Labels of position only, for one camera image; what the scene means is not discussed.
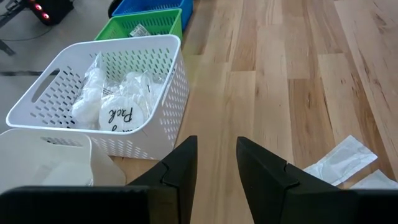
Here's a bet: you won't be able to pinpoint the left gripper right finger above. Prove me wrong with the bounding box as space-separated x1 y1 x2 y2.
234 136 358 224

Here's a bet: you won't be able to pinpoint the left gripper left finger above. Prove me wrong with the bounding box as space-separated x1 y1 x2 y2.
129 135 199 224

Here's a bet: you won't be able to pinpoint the white plastic packet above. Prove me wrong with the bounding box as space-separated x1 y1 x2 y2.
303 134 379 187

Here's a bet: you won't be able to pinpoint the small silver sachet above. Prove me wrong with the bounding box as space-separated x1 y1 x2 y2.
129 24 152 38
349 169 398 190

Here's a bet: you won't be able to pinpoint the white perforated plastic basket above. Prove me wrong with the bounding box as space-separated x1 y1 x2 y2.
5 34 190 161

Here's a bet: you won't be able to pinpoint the white solid plastic bin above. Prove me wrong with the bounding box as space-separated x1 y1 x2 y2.
0 128 127 194

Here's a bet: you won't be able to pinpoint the green plastic basket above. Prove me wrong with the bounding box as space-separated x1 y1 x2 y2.
94 8 183 43

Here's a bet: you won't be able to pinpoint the blue plastic basket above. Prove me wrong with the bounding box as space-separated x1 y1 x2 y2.
111 0 194 32

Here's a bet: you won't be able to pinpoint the black device red lights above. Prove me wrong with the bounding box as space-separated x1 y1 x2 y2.
26 0 75 26

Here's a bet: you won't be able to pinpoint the black furniture frame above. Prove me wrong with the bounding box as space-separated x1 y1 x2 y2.
0 0 27 57

